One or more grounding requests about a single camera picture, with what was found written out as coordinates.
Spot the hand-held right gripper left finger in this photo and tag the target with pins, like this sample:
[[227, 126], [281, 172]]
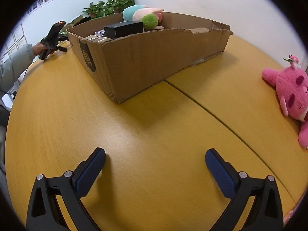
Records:
[[87, 175]]

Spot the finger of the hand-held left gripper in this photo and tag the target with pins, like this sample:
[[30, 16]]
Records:
[[63, 37], [60, 48]]

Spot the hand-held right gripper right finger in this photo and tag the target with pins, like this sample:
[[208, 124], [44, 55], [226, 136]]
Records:
[[222, 175]]

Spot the clear phone case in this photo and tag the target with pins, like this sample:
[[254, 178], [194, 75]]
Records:
[[96, 38]]

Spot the brown cardboard box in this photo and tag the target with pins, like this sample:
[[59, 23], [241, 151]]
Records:
[[134, 60]]

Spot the person's left forearm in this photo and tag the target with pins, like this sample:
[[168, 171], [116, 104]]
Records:
[[14, 65]]

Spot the yellow wooden desktop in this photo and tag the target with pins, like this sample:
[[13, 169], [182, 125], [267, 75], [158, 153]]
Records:
[[144, 137]]

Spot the person's left hand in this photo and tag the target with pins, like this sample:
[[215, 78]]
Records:
[[36, 48]]

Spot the brown cardboard carton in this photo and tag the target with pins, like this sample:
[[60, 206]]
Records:
[[74, 22]]

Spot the group of framed certificates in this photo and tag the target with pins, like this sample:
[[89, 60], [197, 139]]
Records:
[[14, 39]]

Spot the green potted plant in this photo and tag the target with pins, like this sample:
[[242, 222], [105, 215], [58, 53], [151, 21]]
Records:
[[120, 1], [95, 9]]

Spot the black rectangular box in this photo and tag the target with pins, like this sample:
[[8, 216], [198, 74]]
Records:
[[124, 29]]

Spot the pink pig plush toy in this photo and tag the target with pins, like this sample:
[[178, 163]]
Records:
[[144, 15]]

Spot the pink bear plush toy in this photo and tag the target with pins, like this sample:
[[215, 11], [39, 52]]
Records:
[[292, 93]]

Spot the row of wall photos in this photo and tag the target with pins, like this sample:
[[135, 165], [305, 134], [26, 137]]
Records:
[[42, 2]]

